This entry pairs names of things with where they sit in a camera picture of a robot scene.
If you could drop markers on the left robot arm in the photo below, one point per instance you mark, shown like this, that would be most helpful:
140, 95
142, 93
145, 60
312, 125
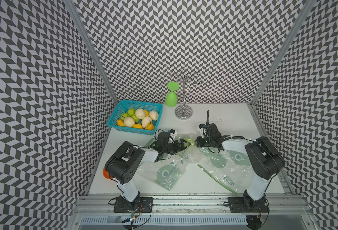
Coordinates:
123, 164

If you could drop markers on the orange bowl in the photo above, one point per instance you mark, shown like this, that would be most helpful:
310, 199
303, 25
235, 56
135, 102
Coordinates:
106, 174

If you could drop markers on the green pear bag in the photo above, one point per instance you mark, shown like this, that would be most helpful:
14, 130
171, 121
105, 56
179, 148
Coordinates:
189, 141
131, 112
123, 116
136, 119

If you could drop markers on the cream pear bag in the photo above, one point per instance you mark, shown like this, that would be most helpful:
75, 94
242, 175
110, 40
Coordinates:
145, 121
129, 122
154, 115
140, 113

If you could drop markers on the green plastic wine glass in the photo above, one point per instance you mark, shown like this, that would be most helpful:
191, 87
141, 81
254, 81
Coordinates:
171, 98

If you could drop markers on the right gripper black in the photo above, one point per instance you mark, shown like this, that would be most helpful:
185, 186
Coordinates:
199, 144

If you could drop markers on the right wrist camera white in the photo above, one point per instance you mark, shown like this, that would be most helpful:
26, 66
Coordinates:
202, 128

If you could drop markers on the aluminium front rail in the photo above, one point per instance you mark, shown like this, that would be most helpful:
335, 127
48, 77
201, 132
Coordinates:
279, 204

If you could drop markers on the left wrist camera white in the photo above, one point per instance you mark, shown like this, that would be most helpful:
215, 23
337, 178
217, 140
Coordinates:
173, 133

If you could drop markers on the chrome glass holder stand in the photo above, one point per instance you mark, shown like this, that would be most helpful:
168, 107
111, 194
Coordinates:
185, 79

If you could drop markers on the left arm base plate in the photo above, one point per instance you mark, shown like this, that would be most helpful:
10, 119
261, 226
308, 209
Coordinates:
140, 204

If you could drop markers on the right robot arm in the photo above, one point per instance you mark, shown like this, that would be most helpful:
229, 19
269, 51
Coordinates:
265, 160

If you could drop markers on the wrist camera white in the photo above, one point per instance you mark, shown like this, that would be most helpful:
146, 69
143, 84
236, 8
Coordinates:
202, 128
173, 133

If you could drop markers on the zip-top bag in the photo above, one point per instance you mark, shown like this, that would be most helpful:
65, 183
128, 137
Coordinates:
191, 152
165, 173
230, 169

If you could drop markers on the teal plastic basket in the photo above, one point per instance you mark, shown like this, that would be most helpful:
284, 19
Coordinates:
124, 105

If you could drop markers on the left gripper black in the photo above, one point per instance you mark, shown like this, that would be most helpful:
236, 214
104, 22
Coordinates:
179, 148

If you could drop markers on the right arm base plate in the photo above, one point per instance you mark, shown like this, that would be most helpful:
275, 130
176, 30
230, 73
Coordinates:
248, 205

